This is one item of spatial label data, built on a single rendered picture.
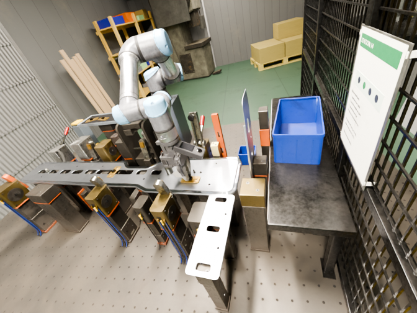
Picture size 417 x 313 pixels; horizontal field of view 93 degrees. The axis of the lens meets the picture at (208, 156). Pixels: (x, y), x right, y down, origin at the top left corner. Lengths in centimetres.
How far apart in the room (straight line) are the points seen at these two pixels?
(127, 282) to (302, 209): 80
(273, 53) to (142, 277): 546
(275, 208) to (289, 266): 33
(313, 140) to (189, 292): 74
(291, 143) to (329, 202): 22
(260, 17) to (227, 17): 96
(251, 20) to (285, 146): 640
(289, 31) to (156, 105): 585
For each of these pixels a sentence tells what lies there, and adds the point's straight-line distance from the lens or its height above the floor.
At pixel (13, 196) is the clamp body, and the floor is 100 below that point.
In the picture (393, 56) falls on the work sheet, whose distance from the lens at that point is 48.
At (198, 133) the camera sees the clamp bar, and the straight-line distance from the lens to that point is 93.
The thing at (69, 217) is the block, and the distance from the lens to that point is 140.
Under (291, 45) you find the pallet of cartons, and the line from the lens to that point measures 593.
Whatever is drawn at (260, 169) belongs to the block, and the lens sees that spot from 75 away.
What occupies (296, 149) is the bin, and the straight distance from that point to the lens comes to 77.
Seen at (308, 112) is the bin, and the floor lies 109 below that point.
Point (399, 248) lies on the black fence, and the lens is 51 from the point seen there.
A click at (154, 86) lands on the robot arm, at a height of 123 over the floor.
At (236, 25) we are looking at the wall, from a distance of 703.
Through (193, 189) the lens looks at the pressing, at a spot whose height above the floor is 100.
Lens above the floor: 156
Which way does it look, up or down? 36 degrees down
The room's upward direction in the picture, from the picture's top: 16 degrees counter-clockwise
